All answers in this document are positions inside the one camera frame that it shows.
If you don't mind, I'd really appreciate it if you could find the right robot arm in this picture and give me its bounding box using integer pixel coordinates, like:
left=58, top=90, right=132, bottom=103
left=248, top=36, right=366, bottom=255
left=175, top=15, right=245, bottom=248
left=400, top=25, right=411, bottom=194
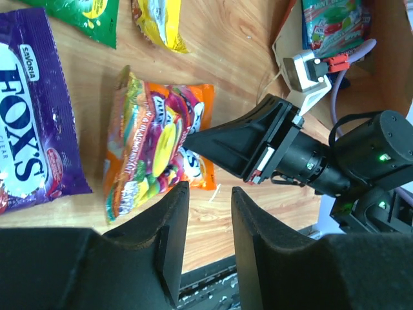
left=184, top=95, right=412, bottom=234

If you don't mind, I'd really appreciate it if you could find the red brown paper bag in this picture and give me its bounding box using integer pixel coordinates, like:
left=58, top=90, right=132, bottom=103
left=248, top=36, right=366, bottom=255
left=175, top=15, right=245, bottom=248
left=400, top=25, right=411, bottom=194
left=257, top=0, right=413, bottom=194

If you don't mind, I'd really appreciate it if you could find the yellow snack pack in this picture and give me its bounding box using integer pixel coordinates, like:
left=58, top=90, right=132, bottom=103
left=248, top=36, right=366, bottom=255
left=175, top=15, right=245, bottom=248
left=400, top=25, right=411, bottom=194
left=131, top=0, right=189, bottom=54

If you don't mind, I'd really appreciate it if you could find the orange Fox's candy bag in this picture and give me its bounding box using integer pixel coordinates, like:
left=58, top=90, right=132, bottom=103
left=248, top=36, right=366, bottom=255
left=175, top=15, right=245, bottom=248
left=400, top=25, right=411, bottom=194
left=103, top=65, right=216, bottom=222

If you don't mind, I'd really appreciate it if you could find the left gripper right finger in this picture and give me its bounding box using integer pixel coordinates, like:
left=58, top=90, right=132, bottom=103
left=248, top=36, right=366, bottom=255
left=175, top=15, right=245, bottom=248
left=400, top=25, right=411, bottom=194
left=231, top=187, right=412, bottom=309

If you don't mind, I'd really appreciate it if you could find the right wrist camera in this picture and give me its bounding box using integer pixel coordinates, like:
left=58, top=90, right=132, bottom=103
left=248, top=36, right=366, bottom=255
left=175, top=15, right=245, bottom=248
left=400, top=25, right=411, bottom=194
left=275, top=50, right=332, bottom=116

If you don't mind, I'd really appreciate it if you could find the teal mint Fox's candy bag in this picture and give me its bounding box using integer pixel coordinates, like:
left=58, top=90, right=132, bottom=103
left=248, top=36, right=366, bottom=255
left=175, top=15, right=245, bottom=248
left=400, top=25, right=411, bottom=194
left=301, top=0, right=374, bottom=58

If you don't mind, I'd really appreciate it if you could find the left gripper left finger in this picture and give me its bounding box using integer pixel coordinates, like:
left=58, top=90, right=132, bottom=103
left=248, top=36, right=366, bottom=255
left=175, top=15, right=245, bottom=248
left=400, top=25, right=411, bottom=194
left=1, top=181, right=189, bottom=309

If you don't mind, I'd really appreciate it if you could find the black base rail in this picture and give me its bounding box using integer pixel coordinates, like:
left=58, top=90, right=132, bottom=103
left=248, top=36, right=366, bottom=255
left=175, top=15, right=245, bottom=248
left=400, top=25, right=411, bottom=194
left=177, top=255, right=241, bottom=310

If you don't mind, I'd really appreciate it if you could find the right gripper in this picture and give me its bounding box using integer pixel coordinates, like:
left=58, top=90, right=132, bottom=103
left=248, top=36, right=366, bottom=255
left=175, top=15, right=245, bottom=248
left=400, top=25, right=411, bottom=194
left=185, top=94, right=350, bottom=197

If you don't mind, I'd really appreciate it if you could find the purple Fox's candy bag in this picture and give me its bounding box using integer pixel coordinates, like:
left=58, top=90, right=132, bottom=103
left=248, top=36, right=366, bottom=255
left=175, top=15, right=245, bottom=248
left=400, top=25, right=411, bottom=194
left=1, top=8, right=91, bottom=212

